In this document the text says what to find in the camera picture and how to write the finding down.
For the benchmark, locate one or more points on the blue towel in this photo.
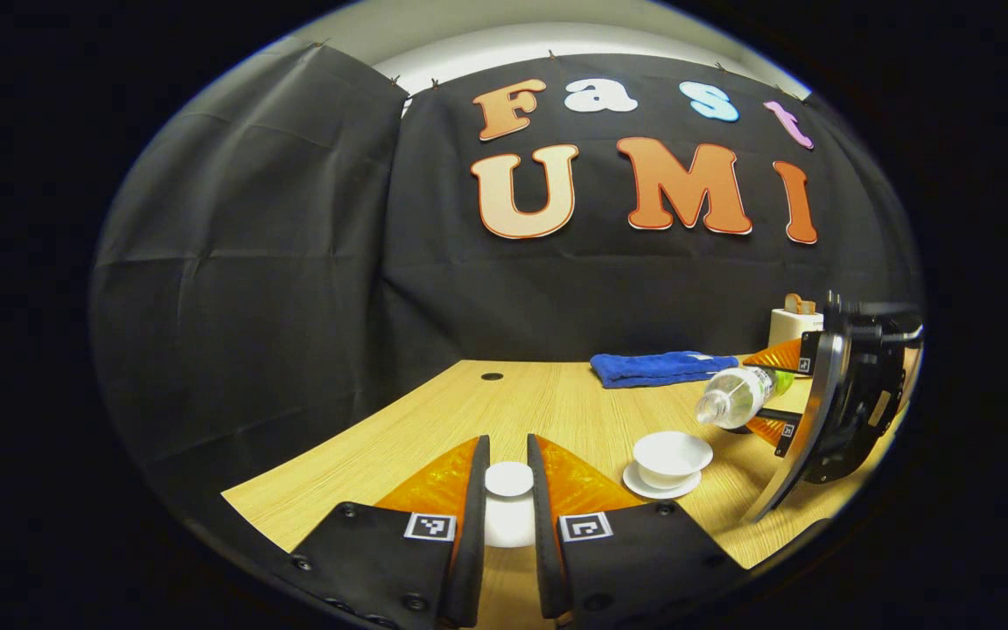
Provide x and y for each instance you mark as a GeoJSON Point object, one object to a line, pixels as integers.
{"type": "Point", "coordinates": [657, 367]}

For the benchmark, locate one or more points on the clear water bottle green label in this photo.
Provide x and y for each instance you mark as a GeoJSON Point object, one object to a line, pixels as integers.
{"type": "Point", "coordinates": [740, 394]}

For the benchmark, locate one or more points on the white teacup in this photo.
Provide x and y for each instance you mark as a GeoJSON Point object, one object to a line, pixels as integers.
{"type": "Point", "coordinates": [670, 451]}

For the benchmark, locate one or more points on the white toaster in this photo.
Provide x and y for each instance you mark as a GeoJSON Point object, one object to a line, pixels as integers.
{"type": "Point", "coordinates": [791, 328]}

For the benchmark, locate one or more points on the black backdrop cloth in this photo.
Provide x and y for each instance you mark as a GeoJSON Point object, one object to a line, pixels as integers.
{"type": "Point", "coordinates": [250, 262]}

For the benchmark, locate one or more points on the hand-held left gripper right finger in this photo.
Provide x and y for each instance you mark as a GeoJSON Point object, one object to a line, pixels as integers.
{"type": "Point", "coordinates": [543, 542]}

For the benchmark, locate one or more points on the white teacup lid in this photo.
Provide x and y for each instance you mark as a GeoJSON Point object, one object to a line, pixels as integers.
{"type": "Point", "coordinates": [508, 479]}

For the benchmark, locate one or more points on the white saucer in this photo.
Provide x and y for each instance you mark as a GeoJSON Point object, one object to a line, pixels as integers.
{"type": "Point", "coordinates": [644, 488]}

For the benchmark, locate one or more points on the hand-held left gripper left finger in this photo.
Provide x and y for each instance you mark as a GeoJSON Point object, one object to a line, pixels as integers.
{"type": "Point", "coordinates": [476, 542]}

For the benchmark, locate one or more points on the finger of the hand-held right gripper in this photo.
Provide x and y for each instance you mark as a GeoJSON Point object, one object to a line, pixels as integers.
{"type": "Point", "coordinates": [784, 354]}
{"type": "Point", "coordinates": [775, 429]}

